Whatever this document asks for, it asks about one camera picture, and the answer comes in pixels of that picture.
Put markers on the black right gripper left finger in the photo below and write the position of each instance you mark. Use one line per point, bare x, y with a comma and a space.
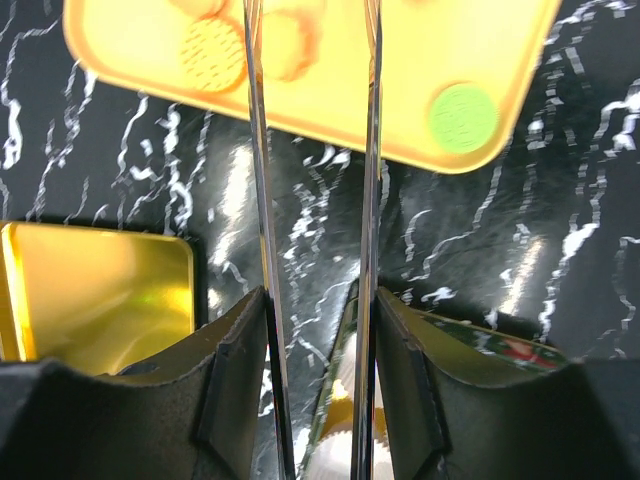
187, 412

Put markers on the green round cookie right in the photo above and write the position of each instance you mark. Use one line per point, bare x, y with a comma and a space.
462, 118

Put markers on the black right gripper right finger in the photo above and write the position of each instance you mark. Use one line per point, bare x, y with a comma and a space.
465, 402

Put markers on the white paper cup centre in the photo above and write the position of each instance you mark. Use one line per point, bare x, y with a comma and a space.
331, 459

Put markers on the yellow plastic tray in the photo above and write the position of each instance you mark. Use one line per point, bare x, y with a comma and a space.
427, 46

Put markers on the gold square cookie tin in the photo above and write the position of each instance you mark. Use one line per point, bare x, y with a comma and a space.
350, 400

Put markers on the gold tin lid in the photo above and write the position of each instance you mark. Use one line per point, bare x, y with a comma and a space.
96, 299

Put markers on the yellow star cookie lower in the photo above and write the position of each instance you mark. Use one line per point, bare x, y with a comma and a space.
289, 37

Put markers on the orange scalloped cookie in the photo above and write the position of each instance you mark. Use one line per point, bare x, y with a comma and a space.
212, 55

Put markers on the white paper cup bottom-right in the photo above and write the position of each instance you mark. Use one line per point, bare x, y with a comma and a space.
342, 385

